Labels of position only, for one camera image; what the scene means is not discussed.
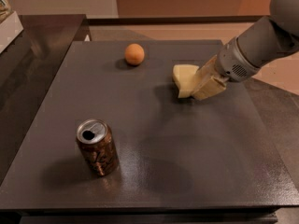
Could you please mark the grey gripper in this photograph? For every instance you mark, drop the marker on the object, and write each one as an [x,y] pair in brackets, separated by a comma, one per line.
[232,60]

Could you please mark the pale yellow sponge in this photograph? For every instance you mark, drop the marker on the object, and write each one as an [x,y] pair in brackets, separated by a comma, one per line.
[184,78]

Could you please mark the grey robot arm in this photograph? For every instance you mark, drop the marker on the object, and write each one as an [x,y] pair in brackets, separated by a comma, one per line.
[271,37]

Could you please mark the orange soda can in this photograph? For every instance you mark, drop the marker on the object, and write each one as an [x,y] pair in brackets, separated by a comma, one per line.
[96,143]

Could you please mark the orange fruit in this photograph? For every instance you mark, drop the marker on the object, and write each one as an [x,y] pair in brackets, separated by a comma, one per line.
[134,54]

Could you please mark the dark side counter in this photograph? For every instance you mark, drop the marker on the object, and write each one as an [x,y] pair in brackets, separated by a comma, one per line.
[27,68]

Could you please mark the white box on counter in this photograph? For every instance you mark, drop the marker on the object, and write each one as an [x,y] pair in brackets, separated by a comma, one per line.
[10,25]

